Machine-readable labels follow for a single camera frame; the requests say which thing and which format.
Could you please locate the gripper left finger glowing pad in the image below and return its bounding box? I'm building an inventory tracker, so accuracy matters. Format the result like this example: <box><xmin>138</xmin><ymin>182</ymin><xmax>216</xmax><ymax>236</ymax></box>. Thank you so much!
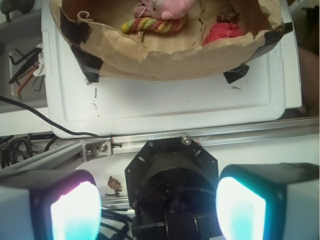
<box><xmin>0</xmin><ymin>170</ymin><xmax>102</xmax><ymax>240</ymax></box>

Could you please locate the orange hex key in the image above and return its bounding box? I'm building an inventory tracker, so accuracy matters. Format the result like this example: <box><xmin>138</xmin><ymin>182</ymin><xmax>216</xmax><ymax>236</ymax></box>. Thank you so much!
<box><xmin>16</xmin><ymin>66</ymin><xmax>39</xmax><ymax>100</ymax></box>

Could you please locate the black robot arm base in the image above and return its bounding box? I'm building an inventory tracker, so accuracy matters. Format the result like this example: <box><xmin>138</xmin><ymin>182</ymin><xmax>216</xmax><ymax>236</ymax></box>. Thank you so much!
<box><xmin>124</xmin><ymin>147</ymin><xmax>222</xmax><ymax>240</ymax></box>

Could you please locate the black hex key set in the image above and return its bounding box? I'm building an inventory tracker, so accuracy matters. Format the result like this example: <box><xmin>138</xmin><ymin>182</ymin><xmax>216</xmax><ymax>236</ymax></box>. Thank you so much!
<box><xmin>9</xmin><ymin>46</ymin><xmax>43</xmax><ymax>95</ymax></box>

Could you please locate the aluminium extrusion rail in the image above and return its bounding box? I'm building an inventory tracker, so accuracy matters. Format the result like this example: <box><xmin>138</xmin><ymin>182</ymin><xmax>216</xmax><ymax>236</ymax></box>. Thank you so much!
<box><xmin>5</xmin><ymin>116</ymin><xmax>320</xmax><ymax>171</ymax></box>

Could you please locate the black cable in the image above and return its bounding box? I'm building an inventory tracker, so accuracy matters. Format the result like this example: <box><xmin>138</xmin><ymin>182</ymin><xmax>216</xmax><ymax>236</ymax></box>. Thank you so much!
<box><xmin>0</xmin><ymin>95</ymin><xmax>98</xmax><ymax>138</ymax></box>

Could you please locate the multicolour rope toy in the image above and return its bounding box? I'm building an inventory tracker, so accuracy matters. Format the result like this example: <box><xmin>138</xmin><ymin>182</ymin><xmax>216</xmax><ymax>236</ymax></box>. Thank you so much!
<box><xmin>121</xmin><ymin>16</ymin><xmax>187</xmax><ymax>34</ymax></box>

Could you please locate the dark brown crumpled object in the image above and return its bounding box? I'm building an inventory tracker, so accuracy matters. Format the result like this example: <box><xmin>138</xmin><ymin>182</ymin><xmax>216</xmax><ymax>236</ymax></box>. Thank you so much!
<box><xmin>216</xmin><ymin>4</ymin><xmax>240</xmax><ymax>23</ymax></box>

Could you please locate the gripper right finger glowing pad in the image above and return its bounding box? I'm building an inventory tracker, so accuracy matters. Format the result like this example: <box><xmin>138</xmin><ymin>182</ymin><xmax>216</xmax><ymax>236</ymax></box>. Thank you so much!
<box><xmin>216</xmin><ymin>163</ymin><xmax>320</xmax><ymax>240</ymax></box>

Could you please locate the metal corner bracket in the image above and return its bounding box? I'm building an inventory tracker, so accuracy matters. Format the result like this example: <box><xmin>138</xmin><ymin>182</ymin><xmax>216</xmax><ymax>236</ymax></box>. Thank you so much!
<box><xmin>82</xmin><ymin>141</ymin><xmax>113</xmax><ymax>162</ymax></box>

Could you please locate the brown paper bag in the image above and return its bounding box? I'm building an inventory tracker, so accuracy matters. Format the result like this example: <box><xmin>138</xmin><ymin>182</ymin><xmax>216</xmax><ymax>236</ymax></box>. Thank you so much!
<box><xmin>49</xmin><ymin>0</ymin><xmax>293</xmax><ymax>82</ymax></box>

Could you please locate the pink plush bunny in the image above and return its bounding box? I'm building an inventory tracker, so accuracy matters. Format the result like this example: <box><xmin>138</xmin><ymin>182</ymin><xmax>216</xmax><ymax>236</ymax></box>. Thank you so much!
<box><xmin>133</xmin><ymin>0</ymin><xmax>195</xmax><ymax>21</ymax></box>

